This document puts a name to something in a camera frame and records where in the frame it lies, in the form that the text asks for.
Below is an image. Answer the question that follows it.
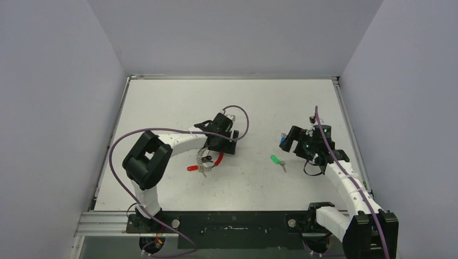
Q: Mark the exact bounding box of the metal keyring with red handle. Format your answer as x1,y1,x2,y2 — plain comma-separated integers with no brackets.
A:
196,148,224,178

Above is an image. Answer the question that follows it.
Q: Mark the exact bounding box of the key with green tag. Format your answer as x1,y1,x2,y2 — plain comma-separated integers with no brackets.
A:
271,155,287,173

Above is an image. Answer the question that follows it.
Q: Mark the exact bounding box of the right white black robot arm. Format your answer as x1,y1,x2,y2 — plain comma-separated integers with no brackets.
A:
279,125,399,258

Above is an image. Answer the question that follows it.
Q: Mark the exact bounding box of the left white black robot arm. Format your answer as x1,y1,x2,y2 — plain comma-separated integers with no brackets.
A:
122,111,239,233

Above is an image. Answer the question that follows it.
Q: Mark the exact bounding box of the key with blue tag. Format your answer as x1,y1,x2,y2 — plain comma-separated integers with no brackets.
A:
280,133,288,144

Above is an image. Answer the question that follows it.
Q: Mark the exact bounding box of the key with black tag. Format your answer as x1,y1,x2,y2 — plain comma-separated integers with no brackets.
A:
201,155,212,163

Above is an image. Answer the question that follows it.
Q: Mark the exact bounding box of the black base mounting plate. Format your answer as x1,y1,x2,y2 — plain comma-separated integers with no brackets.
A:
126,210,344,250

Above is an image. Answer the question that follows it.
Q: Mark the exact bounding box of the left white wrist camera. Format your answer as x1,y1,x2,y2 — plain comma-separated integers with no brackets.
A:
225,114,235,123

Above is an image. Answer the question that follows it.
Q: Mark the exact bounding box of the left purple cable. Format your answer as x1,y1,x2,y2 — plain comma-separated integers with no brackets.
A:
109,105,250,259

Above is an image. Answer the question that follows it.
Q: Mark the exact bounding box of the purple cable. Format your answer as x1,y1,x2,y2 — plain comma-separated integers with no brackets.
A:
303,105,390,259
109,105,250,259

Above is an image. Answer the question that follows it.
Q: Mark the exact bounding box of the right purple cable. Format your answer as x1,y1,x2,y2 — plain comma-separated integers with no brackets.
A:
303,105,390,259

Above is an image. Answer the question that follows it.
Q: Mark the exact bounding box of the aluminium frame rail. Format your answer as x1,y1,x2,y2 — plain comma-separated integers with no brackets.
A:
68,210,180,259

